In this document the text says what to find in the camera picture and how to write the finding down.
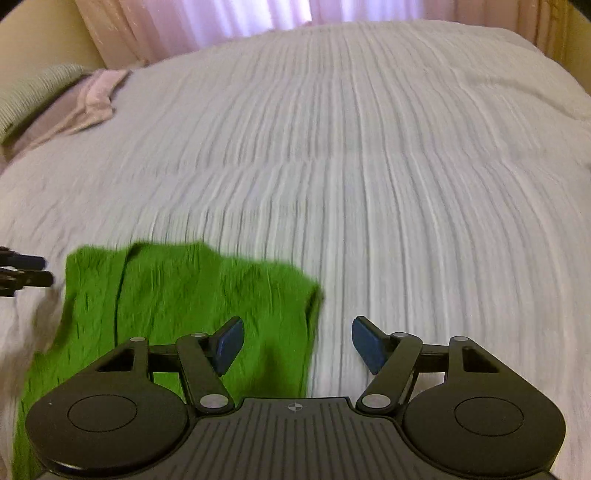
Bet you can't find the white ribbed bedspread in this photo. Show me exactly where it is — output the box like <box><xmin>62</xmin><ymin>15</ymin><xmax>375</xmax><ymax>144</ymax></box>
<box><xmin>0</xmin><ymin>18</ymin><xmax>591</xmax><ymax>480</ymax></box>

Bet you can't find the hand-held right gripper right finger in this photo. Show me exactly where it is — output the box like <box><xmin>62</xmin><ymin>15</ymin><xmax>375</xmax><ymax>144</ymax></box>
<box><xmin>351</xmin><ymin>316</ymin><xmax>502</xmax><ymax>412</ymax></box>

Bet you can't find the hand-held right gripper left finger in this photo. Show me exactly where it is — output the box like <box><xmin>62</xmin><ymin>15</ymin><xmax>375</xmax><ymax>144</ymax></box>
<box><xmin>93</xmin><ymin>316</ymin><xmax>245</xmax><ymax>413</ymax></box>

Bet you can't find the pink folded cloth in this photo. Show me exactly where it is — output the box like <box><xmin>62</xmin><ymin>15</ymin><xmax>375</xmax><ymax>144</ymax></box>
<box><xmin>0</xmin><ymin>69</ymin><xmax>132</xmax><ymax>162</ymax></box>

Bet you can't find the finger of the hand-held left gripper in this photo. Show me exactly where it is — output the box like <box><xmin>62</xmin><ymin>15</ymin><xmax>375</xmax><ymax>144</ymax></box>
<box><xmin>0</xmin><ymin>246</ymin><xmax>47</xmax><ymax>270</ymax></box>
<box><xmin>0</xmin><ymin>268</ymin><xmax>54</xmax><ymax>297</ymax></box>

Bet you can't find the green knitted garment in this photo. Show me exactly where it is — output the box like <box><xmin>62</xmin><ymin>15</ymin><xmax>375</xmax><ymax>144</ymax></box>
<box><xmin>9</xmin><ymin>241</ymin><xmax>324</xmax><ymax>480</ymax></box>

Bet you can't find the pink curtain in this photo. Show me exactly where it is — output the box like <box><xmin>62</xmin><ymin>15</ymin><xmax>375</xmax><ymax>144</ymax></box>
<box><xmin>74</xmin><ymin>0</ymin><xmax>315</xmax><ymax>70</ymax></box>
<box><xmin>422</xmin><ymin>0</ymin><xmax>571</xmax><ymax>70</ymax></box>

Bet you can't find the grey-green ribbed pillow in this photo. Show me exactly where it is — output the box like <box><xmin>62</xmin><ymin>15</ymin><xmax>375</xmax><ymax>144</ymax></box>
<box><xmin>0</xmin><ymin>64</ymin><xmax>93</xmax><ymax>145</ymax></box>

